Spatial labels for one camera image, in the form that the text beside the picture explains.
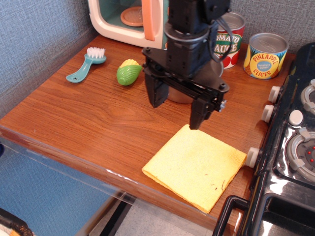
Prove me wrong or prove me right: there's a white stove knob top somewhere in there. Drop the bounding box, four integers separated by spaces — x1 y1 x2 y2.
268 86 281 104

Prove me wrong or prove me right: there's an orange plush object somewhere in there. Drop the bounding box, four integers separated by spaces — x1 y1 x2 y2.
7 228 33 236

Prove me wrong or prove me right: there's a white stove knob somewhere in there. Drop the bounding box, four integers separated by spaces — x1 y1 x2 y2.
245 147 260 168
261 105 274 123
268 86 281 104

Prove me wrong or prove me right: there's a teal toy brush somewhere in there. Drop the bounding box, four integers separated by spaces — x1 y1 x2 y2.
66 47 106 83

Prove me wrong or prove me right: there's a yellow towel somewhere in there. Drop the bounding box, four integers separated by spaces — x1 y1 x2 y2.
142 124 247 213

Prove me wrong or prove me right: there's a toy microwave teal and pink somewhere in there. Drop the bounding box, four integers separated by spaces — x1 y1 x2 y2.
88 0 169 49

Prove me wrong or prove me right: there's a black oven door handle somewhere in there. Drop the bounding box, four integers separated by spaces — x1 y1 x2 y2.
213 195 250 236

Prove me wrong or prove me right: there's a black toy stove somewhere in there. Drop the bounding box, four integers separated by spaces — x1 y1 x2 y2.
213 42 315 236

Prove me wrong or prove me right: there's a stainless steel bowl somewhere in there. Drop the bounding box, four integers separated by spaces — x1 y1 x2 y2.
168 60 223 104

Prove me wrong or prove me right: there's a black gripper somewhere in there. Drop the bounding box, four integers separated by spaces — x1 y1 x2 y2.
142 21 229 130

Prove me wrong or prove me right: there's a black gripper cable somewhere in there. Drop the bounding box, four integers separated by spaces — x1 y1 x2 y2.
206 17 233 63

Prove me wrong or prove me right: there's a white stove knob bottom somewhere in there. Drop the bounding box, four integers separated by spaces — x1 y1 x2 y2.
245 147 260 168

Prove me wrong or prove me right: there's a white stove knob middle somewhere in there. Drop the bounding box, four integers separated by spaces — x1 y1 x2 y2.
261 105 274 123

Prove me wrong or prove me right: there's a toy corn cob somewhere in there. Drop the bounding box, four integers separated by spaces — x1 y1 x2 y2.
116 59 142 86

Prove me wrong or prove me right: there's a pineapple slices can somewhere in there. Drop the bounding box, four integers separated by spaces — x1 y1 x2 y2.
243 32 289 80

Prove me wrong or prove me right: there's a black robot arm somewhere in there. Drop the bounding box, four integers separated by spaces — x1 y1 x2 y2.
142 0 233 130

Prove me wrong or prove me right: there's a clear acrylic edge guard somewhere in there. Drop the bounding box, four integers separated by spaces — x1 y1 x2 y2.
0 126 218 229

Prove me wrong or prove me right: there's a tomato sauce can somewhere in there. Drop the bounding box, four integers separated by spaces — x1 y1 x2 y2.
214 12 245 69

